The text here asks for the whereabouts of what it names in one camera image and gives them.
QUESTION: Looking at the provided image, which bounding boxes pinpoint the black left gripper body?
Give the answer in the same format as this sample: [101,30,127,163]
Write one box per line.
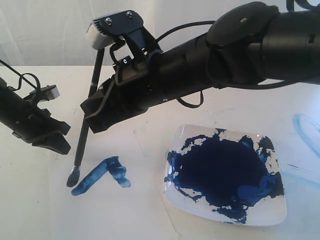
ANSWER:
[0,79,70,145]

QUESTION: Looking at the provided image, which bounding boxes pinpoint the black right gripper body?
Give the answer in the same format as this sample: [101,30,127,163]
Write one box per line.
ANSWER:
[99,53,164,120]

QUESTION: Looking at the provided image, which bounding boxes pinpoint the black paintbrush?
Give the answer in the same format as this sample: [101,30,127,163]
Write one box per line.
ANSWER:
[66,48,105,188]

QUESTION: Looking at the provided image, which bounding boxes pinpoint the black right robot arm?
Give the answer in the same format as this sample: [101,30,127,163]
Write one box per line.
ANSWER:
[81,0,320,133]

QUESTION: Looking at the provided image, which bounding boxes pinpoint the white paper sheet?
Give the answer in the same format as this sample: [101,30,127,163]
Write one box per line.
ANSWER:
[48,130,178,240]

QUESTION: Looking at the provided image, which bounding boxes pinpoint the white square paint plate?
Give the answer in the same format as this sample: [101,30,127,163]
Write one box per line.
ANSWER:
[163,124,287,227]

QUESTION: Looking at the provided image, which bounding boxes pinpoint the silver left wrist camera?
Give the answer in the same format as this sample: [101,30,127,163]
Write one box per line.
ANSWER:
[30,84,60,102]

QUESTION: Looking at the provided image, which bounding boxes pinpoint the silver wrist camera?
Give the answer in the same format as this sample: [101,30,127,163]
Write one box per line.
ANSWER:
[84,9,145,50]
[30,84,60,102]

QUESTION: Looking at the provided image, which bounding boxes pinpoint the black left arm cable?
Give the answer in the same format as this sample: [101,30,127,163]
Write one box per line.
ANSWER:
[0,58,42,106]

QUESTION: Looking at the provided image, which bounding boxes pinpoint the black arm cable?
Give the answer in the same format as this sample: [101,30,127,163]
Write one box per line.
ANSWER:
[0,58,42,106]
[154,19,218,110]

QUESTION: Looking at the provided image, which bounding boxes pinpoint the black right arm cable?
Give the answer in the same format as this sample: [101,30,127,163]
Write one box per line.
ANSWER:
[154,19,218,110]

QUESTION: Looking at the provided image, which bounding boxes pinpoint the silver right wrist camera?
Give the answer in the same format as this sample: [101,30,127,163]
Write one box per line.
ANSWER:
[84,9,145,50]

